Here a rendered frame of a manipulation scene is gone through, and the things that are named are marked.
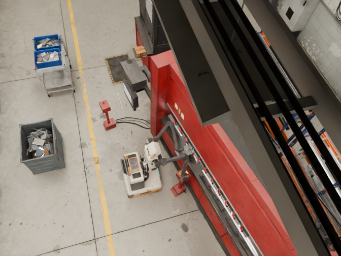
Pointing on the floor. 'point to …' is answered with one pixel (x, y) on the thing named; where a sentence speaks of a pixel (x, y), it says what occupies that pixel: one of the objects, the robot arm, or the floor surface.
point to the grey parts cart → (57, 73)
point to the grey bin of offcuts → (41, 147)
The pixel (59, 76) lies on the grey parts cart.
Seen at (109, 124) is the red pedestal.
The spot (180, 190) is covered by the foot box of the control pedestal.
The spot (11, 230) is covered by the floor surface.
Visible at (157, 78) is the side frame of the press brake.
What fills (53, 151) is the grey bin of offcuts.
